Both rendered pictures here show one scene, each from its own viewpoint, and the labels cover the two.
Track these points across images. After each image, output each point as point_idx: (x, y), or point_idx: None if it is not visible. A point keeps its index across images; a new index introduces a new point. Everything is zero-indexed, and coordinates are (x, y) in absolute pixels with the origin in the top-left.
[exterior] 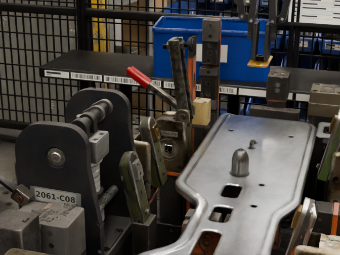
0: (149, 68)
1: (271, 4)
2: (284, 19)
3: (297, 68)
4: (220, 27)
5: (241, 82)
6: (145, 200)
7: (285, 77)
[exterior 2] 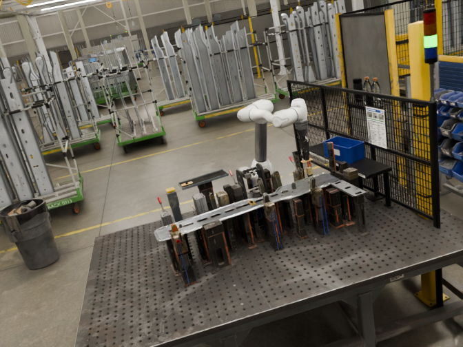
0: None
1: (304, 146)
2: (306, 151)
3: (372, 160)
4: (331, 144)
5: None
6: (263, 188)
7: (341, 164)
